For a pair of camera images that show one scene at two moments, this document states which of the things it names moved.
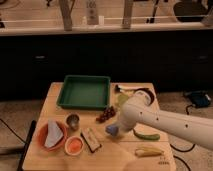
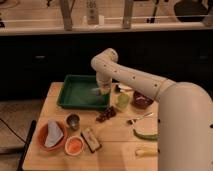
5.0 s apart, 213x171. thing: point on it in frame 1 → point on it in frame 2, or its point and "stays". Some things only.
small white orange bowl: x=74 y=145 stays
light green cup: x=122 y=98 stays
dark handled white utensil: x=119 y=88 stays
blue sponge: x=112 y=129 → x=95 y=91
